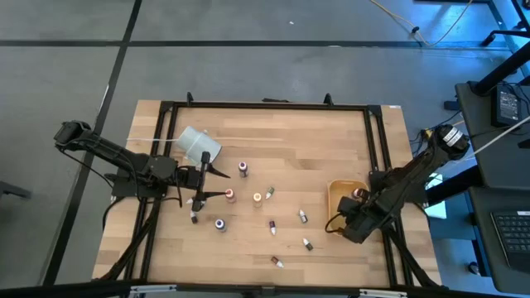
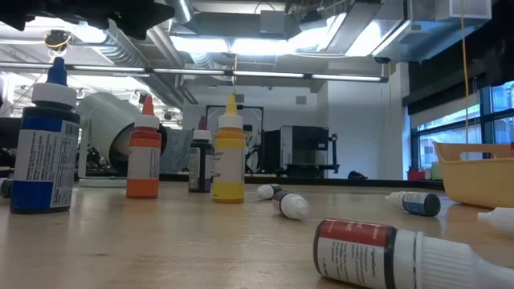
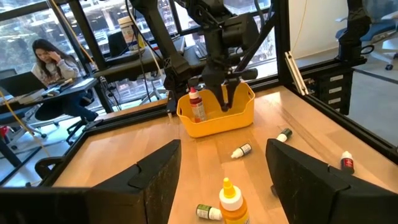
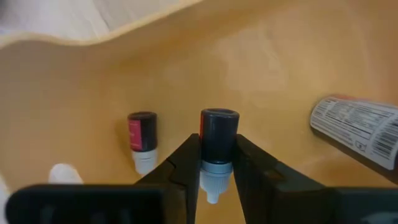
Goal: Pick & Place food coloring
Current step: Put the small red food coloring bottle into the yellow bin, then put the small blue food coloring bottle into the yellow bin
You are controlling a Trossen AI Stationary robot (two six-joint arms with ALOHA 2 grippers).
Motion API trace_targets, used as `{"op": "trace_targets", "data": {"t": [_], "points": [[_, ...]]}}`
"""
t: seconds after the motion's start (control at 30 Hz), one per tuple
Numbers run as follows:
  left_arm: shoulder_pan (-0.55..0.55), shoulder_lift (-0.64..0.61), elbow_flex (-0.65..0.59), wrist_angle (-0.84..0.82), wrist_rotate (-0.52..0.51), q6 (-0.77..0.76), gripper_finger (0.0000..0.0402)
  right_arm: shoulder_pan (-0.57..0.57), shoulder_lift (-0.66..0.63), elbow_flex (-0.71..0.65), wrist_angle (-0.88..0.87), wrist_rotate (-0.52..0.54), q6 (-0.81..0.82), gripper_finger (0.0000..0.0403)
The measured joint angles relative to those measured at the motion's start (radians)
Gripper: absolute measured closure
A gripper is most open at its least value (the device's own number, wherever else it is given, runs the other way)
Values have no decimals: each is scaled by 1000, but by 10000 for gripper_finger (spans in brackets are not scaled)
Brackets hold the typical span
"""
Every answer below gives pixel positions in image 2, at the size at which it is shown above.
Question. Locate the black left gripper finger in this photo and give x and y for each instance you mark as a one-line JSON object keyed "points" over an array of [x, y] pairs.
{"points": [[144, 20]]}

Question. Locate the orange food coloring bottle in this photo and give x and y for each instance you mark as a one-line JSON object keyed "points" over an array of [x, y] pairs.
{"points": [[144, 168]]}

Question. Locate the large blue food coloring bottle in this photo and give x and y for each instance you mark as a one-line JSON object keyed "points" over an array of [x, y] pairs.
{"points": [[44, 160]]}

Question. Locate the purple food coloring bottle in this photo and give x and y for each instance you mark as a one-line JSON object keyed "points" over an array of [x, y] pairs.
{"points": [[199, 168]]}

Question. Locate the yellow food coloring bottle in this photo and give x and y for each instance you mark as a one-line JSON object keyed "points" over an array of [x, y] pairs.
{"points": [[229, 168]]}

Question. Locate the dark dropper bottle white cap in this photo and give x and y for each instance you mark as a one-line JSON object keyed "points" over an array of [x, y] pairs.
{"points": [[293, 205], [5, 188]]}

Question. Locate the small green dropper bottle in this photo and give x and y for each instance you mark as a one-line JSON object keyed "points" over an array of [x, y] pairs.
{"points": [[267, 192]]}

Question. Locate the blue-label dropper bottle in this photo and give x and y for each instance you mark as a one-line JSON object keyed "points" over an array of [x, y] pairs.
{"points": [[421, 203]]}

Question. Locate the yellow plastic basket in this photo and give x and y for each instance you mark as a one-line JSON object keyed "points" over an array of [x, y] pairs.
{"points": [[474, 184]]}

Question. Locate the small dropper bottle white cap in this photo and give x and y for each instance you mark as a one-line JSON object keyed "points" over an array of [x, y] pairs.
{"points": [[502, 220]]}

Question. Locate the long ceiling light strip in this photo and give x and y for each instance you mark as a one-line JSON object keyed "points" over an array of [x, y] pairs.
{"points": [[265, 74]]}

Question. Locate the grey cover cloth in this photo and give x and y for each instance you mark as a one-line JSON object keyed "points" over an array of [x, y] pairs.
{"points": [[176, 150]]}

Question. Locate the black and grey cabinet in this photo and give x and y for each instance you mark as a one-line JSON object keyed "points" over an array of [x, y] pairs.
{"points": [[305, 148]]}

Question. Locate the small black rounded object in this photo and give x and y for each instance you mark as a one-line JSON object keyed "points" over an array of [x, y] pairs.
{"points": [[356, 176]]}

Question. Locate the small red box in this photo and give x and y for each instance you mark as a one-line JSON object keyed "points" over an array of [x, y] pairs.
{"points": [[416, 175]]}

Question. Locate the red-label dropper bottle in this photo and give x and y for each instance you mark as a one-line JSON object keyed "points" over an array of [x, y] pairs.
{"points": [[361, 253]]}

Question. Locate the small green box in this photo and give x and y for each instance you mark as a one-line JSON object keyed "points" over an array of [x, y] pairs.
{"points": [[435, 172]]}

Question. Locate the silver ceiling duct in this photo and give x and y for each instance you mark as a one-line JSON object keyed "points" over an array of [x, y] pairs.
{"points": [[178, 10]]}

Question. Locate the black table frame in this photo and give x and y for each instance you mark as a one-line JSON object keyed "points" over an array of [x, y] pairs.
{"points": [[321, 181]]}

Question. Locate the blue window frame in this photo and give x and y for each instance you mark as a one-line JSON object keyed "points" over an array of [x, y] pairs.
{"points": [[485, 120]]}

